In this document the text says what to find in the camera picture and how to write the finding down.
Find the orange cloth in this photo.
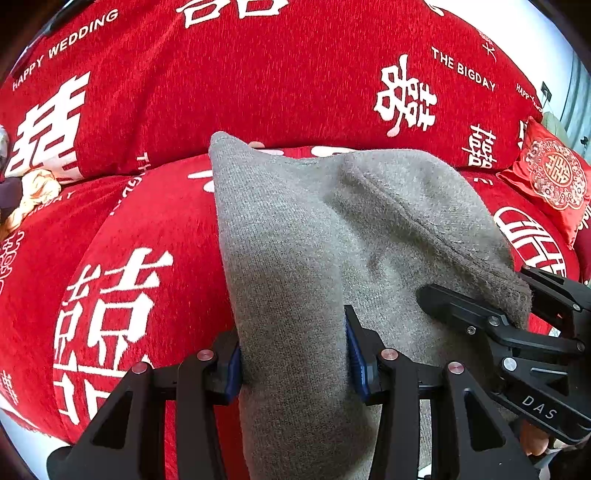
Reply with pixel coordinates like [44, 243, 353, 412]
[0, 168, 63, 241]

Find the grey knitted garment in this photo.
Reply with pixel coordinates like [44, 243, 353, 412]
[208, 131, 534, 480]

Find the red printed sofa cover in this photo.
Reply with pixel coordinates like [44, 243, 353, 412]
[0, 0, 587, 480]

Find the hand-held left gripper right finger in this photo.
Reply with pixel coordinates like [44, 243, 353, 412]
[344, 305, 541, 480]

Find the dark purple cloth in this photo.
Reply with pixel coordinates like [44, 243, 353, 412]
[0, 178, 24, 220]

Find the person's right hand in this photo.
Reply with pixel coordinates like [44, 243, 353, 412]
[519, 420, 552, 457]

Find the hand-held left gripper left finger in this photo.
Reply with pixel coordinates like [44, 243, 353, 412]
[46, 330, 243, 480]

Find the red embroidered cushion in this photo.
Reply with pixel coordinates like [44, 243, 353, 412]
[496, 115, 591, 250]

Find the grey curtain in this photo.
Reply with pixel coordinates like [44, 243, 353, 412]
[566, 46, 591, 155]

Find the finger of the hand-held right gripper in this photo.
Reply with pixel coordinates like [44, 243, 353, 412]
[519, 265, 591, 333]
[418, 284, 587, 365]

